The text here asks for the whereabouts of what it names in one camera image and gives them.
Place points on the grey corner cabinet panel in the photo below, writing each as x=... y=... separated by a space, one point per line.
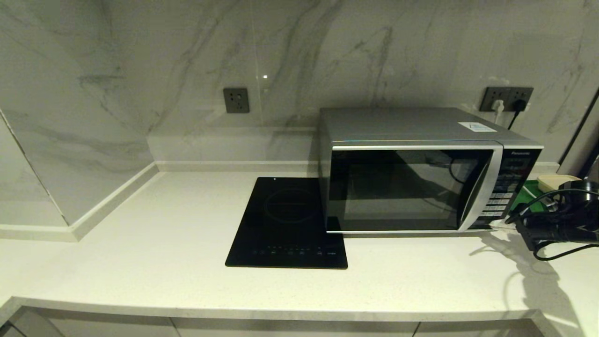
x=32 y=327

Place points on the microwave door with dark glass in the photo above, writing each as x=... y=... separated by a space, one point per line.
x=398 y=187

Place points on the green plastic tray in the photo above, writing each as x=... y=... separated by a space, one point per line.
x=526 y=199

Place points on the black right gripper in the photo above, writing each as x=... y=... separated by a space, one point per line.
x=529 y=234

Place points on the grey double wall socket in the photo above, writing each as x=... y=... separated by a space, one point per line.
x=487 y=94

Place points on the white power plug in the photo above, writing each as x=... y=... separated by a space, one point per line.
x=498 y=107

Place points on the black induction cooktop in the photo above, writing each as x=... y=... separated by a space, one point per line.
x=281 y=224

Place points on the grey single wall socket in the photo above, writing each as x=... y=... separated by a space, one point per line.
x=236 y=100

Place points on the dark door frame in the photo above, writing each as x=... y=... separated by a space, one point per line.
x=585 y=159

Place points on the beige lidded box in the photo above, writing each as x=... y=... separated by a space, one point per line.
x=557 y=181

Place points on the silver Panasonic microwave oven body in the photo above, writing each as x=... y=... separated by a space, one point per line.
x=398 y=122

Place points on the white label sticker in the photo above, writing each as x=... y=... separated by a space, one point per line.
x=477 y=127

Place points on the grey cabinet door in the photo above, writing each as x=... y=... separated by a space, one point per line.
x=468 y=330

